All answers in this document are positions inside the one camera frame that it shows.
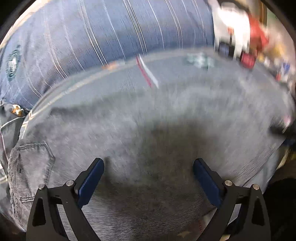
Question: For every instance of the red plastic bag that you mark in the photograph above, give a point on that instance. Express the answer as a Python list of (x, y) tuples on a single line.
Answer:
[(258, 37)]

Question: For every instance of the black box blue label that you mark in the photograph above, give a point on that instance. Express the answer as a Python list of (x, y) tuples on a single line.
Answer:
[(224, 49)]

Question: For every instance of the grey denim jeans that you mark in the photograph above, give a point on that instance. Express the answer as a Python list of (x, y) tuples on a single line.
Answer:
[(150, 143)]

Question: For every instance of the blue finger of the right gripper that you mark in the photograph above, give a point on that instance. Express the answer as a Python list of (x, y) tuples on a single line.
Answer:
[(283, 127)]

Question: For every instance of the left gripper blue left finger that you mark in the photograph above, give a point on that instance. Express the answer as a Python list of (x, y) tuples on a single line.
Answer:
[(45, 222)]

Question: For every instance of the grey star-pattern pillow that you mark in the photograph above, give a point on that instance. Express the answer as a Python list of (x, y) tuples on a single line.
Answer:
[(12, 118)]

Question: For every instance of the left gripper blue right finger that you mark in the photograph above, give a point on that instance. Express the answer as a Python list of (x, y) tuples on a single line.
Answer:
[(241, 212)]

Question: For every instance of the clear plastic bag of items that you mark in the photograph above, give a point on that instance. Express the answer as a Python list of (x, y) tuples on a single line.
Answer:
[(281, 53)]

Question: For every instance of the blue plaid folded quilt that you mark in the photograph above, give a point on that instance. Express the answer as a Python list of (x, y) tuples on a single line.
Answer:
[(63, 38)]

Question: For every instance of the grey star-pattern bed sheet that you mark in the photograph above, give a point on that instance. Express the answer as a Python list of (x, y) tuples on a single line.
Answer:
[(138, 74)]

